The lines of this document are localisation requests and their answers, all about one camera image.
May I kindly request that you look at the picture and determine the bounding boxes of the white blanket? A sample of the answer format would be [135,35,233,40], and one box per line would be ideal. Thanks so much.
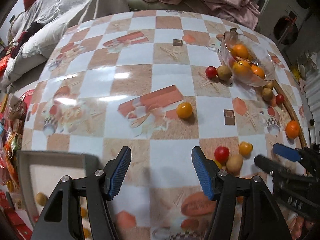
[0,0,130,88]

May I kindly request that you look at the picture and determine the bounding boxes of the grey square tray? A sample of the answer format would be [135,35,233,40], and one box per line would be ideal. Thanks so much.
[16,151,100,240]

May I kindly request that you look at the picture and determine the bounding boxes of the white washing machine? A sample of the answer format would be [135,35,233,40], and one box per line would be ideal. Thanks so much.
[260,0,313,48]

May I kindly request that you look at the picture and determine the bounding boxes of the dark clothing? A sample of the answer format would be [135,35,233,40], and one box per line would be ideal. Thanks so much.
[25,21,44,37]

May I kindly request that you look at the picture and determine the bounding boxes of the long curved wooden stick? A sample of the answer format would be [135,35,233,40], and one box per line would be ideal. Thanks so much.
[273,80,310,153]

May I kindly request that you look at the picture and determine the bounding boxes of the white plastic bags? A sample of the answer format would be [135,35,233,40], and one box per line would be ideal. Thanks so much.
[299,51,320,80]

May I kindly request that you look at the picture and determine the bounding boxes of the corrugated metal sheet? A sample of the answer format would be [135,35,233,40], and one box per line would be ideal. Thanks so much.
[301,67,320,110]

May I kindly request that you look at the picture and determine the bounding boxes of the clear glass bowl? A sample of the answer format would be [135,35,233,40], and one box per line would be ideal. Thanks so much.
[220,29,275,87]

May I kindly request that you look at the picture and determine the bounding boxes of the grey-green sofa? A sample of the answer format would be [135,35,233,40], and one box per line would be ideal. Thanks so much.
[125,0,213,12]

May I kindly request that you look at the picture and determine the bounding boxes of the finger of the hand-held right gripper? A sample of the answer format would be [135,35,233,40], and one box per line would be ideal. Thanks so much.
[254,154,313,183]
[272,142,320,176]

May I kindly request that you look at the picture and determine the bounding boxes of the checkered starfish print tablecloth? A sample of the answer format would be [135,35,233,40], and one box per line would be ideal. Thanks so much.
[21,9,309,240]

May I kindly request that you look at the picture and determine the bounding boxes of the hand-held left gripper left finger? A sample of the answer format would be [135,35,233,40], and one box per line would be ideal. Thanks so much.
[31,146,132,240]

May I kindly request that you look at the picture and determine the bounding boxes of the yellow plastic bag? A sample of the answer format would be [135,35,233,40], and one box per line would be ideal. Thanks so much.
[291,66,302,82]

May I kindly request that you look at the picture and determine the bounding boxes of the mandarin orange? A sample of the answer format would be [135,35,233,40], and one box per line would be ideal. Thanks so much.
[232,61,251,77]
[231,44,250,59]
[251,65,265,79]
[285,120,301,139]

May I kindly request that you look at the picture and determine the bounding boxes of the pile of colourful snack packets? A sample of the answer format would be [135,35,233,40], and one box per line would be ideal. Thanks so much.
[0,90,28,193]

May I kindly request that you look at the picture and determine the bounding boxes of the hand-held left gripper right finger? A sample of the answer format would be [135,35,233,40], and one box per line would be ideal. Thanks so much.
[191,146,292,240]

